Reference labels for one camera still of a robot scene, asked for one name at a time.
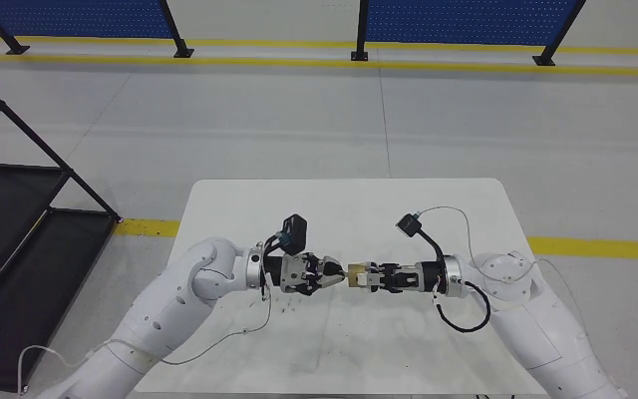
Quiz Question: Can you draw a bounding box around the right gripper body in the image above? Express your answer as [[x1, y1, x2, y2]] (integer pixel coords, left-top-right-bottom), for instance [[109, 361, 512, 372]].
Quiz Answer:
[[398, 254, 464, 299]]

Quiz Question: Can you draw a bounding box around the brass padlock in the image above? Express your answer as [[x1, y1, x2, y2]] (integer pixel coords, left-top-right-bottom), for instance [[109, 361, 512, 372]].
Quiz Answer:
[[346, 262, 371, 290]]

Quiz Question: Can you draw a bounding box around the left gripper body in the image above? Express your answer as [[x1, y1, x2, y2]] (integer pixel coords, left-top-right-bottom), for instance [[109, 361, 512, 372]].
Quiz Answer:
[[245, 242, 314, 296]]

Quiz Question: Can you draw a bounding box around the thin white cable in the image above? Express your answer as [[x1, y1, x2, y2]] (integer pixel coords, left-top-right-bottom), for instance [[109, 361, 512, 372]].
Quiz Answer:
[[16, 286, 274, 398], [417, 204, 589, 330]]

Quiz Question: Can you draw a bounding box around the black metal rack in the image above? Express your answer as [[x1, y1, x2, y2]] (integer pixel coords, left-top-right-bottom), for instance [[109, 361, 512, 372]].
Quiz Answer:
[[0, 99, 124, 395]]

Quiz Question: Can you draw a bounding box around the black cable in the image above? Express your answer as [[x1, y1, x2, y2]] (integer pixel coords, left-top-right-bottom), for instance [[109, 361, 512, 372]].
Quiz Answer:
[[432, 279, 492, 334]]

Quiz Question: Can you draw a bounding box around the blue perforated partition panel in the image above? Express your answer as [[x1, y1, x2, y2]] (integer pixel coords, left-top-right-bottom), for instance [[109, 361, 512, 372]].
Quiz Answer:
[[350, 0, 589, 68], [0, 0, 195, 59]]

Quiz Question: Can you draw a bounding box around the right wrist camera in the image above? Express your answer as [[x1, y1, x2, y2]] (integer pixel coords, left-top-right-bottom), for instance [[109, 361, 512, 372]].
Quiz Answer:
[[395, 212, 447, 265]]

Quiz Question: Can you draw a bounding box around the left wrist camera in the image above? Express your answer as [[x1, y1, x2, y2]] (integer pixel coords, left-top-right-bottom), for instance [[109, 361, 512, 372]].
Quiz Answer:
[[262, 213, 309, 258]]

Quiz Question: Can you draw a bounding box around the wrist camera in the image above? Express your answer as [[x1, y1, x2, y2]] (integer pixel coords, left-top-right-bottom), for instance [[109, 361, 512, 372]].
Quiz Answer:
[[395, 212, 447, 265], [262, 213, 309, 258]]

